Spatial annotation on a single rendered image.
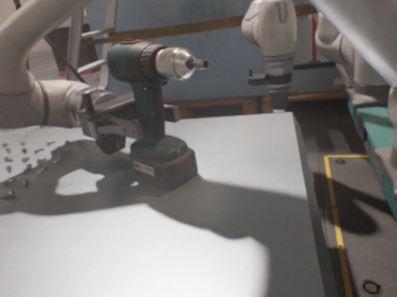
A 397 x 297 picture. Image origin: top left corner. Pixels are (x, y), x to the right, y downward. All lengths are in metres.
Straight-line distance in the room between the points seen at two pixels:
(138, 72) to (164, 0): 2.19
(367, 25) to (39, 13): 0.49
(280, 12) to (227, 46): 1.65
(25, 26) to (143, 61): 0.23
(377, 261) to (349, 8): 0.65
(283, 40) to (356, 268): 0.59
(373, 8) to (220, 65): 2.27
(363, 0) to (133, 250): 0.38
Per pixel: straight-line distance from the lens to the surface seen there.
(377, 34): 0.37
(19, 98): 0.67
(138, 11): 2.75
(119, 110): 0.60
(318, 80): 2.58
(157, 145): 0.53
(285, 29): 0.93
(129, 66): 0.49
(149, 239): 0.44
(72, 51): 2.18
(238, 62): 2.57
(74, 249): 0.48
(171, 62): 0.43
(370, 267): 0.87
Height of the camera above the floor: 0.92
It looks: 23 degrees down
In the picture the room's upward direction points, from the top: 9 degrees counter-clockwise
